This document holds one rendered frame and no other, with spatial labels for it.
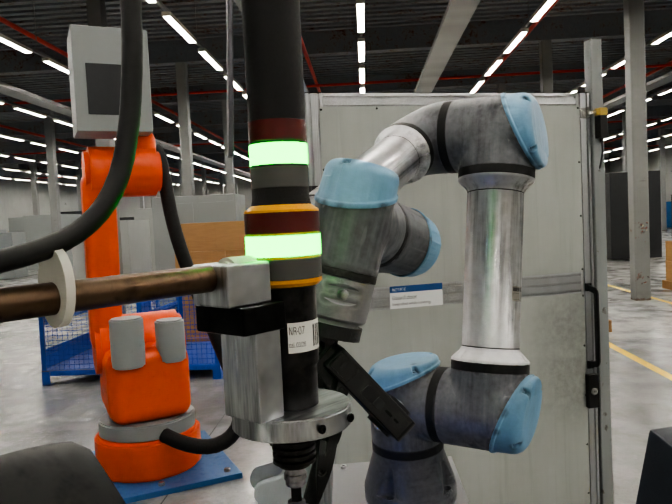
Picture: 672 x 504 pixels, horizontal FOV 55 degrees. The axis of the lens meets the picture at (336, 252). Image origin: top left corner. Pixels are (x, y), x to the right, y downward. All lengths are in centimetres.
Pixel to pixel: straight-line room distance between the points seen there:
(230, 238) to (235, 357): 790
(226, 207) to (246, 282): 1052
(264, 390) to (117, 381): 381
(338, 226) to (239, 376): 26
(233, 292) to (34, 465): 21
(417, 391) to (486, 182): 33
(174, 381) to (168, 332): 31
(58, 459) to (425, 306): 195
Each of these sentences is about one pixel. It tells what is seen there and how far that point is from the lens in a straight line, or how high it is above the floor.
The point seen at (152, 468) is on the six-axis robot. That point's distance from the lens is 425.
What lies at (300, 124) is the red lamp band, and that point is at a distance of 37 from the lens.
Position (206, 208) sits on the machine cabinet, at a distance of 1093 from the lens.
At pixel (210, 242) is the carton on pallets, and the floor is 134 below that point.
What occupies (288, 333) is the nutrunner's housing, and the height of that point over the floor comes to 151.
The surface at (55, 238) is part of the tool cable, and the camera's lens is 29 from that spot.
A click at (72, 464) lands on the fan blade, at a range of 50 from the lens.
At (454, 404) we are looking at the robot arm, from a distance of 98.
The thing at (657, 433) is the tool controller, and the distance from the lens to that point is 103.
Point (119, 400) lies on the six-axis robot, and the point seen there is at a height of 54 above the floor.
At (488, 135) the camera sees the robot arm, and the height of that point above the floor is 168.
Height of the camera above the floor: 157
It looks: 3 degrees down
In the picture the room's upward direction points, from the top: 3 degrees counter-clockwise
